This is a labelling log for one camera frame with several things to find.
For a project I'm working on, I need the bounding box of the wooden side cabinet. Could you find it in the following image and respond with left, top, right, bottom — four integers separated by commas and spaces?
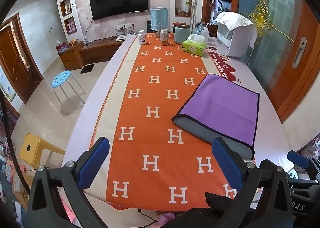
57, 41, 86, 71

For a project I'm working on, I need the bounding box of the white mop pole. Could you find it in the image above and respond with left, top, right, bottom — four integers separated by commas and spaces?
190, 0, 198, 29

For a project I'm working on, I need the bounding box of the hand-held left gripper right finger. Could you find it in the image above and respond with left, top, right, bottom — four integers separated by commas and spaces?
211, 137, 294, 228

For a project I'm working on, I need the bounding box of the silver door handle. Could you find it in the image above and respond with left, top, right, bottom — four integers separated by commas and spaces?
292, 37, 308, 70

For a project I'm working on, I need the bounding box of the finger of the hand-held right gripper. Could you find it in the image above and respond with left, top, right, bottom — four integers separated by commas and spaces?
287, 150, 311, 169

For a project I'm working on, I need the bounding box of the purple towel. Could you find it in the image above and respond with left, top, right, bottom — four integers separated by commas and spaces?
171, 74, 261, 160

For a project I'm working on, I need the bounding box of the brown wooden door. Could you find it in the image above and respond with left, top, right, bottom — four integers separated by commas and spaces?
0, 13, 44, 105

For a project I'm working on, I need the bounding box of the pink tissue pack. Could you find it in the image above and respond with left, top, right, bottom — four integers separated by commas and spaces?
56, 40, 69, 54

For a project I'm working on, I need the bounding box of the blue round stool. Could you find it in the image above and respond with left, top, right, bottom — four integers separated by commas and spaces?
51, 70, 86, 106

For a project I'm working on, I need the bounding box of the wooden television cabinet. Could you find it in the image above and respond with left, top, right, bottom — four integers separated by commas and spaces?
77, 36, 126, 67

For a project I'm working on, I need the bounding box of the orange patterned table runner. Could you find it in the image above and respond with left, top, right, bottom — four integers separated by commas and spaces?
89, 33, 256, 211

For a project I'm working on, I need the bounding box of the dark cloth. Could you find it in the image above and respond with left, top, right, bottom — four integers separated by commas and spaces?
175, 191, 242, 228

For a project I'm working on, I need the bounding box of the red printed mat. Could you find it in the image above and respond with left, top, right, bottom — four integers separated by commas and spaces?
207, 45, 242, 86

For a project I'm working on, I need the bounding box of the gold hanging ornament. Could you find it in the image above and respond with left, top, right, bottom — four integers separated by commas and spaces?
248, 0, 296, 43

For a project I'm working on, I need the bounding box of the black doormat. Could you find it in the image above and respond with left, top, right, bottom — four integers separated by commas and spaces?
80, 64, 96, 74

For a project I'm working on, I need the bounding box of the white appliance with towel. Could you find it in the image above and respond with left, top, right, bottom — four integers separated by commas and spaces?
215, 12, 258, 49

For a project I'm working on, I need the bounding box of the wooden sliding door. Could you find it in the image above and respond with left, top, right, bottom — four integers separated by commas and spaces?
272, 0, 320, 123

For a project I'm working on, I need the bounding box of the yellow plastic stool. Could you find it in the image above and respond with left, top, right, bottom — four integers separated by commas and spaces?
19, 132, 66, 169

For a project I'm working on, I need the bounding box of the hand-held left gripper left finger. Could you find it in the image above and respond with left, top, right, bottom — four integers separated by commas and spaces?
26, 137, 110, 228

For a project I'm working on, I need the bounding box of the pink slipper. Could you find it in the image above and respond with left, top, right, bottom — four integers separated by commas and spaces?
157, 212, 177, 224

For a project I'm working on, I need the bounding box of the teal jar with dark lid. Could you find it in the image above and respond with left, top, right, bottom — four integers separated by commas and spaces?
173, 23, 191, 45

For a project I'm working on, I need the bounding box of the white squeeze bottle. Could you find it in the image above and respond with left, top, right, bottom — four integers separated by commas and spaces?
200, 23, 209, 44

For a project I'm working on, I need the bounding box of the white countertop appliance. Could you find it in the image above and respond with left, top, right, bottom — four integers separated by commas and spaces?
216, 22, 253, 58

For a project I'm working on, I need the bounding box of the green tissue box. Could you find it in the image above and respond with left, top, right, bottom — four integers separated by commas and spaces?
182, 34, 208, 57

